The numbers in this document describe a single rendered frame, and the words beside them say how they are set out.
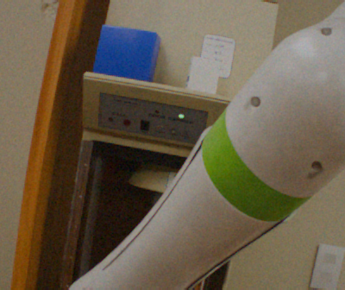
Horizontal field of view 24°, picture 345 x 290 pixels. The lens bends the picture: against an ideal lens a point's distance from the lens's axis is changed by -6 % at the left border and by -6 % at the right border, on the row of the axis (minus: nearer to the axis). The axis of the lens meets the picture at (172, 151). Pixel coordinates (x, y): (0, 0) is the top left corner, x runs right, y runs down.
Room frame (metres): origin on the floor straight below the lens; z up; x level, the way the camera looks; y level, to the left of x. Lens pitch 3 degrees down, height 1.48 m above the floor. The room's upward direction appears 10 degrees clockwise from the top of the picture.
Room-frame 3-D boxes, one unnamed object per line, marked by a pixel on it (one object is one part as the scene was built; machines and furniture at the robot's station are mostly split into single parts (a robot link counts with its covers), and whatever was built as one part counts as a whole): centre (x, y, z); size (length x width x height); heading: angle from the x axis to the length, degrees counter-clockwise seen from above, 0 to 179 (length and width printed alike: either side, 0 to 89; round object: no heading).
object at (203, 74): (1.48, -0.03, 1.54); 0.05 x 0.05 x 0.06; 4
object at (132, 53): (1.49, 0.11, 1.56); 0.10 x 0.10 x 0.09; 87
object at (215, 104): (1.48, 0.01, 1.46); 0.32 x 0.12 x 0.10; 87
